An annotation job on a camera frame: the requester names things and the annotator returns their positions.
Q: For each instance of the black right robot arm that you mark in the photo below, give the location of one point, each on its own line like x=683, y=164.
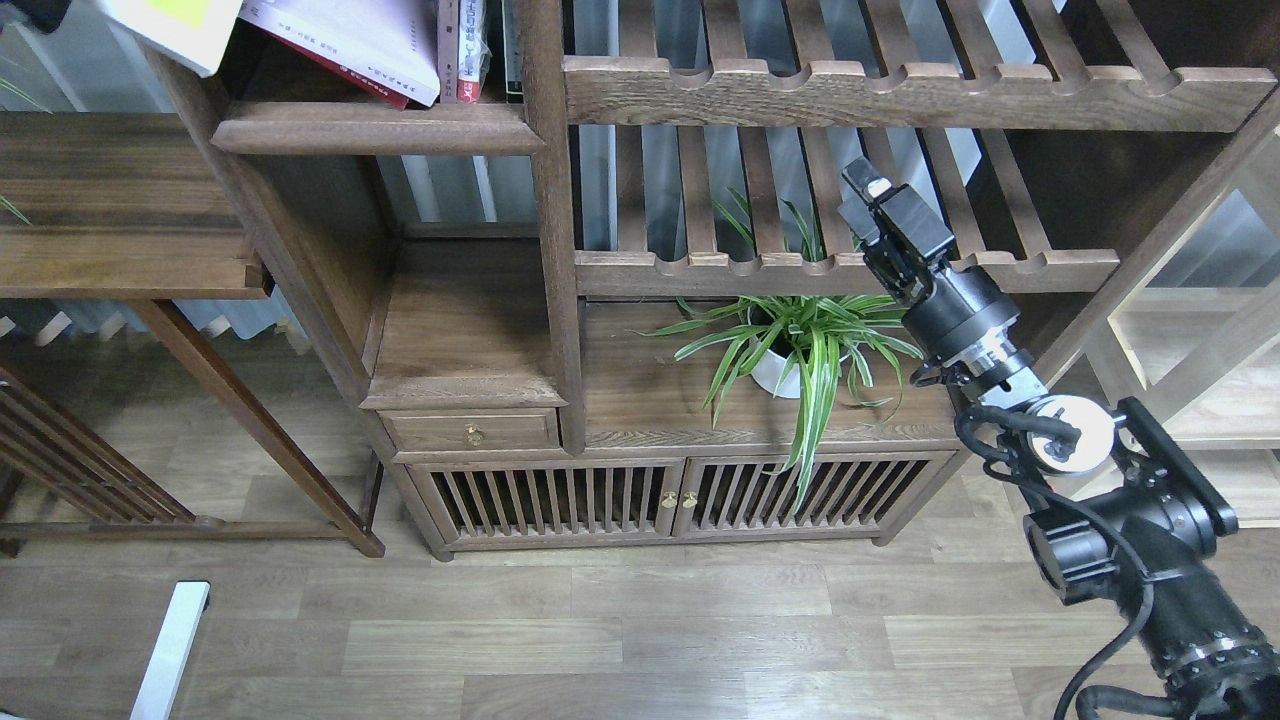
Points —
x=1117, y=510

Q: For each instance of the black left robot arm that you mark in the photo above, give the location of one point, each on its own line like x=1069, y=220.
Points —
x=43, y=15

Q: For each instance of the potted spider plant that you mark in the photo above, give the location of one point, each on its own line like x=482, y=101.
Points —
x=802, y=347

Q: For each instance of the maroon upright book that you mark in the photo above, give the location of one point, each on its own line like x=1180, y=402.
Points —
x=447, y=46

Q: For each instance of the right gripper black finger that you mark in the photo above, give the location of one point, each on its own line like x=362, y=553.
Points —
x=866, y=180

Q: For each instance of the yellow green book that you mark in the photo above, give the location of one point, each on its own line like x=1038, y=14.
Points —
x=195, y=33

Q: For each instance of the dark wooden bookshelf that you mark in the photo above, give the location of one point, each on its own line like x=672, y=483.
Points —
x=473, y=275

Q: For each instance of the dark upright book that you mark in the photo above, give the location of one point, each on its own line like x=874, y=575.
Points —
x=513, y=81

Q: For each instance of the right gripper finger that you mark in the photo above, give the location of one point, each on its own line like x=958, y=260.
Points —
x=861, y=216

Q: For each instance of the red white upright book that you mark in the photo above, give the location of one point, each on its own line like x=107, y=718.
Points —
x=472, y=52

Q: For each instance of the white table leg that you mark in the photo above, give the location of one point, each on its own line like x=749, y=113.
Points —
x=161, y=681

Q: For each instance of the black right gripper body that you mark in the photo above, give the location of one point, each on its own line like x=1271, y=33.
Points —
x=958, y=316

